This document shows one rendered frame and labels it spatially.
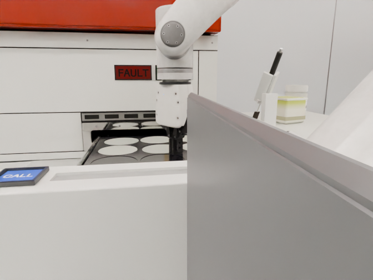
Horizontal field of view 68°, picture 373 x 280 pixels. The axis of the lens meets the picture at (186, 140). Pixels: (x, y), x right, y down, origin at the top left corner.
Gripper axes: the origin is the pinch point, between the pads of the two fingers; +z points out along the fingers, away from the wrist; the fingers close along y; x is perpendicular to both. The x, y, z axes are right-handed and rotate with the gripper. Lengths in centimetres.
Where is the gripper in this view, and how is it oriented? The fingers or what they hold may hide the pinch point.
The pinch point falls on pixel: (175, 145)
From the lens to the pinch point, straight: 68.8
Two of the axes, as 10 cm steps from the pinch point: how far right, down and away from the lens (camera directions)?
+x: 7.6, -1.5, 6.4
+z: 0.0, 9.8, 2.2
